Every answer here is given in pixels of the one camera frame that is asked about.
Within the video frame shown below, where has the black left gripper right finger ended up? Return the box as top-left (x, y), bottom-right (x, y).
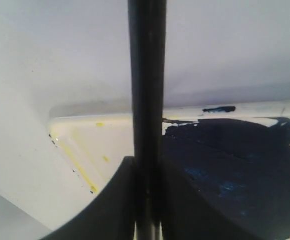
top-left (159, 147), bottom-right (290, 240)

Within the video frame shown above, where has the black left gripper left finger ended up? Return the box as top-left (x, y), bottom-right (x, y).
top-left (44, 156), bottom-right (135, 240)

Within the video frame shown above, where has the white paper sheet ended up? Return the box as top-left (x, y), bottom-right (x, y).
top-left (29, 0), bottom-right (290, 121)

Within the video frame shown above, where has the white paint tray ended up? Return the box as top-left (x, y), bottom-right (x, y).
top-left (49, 101), bottom-right (290, 196)

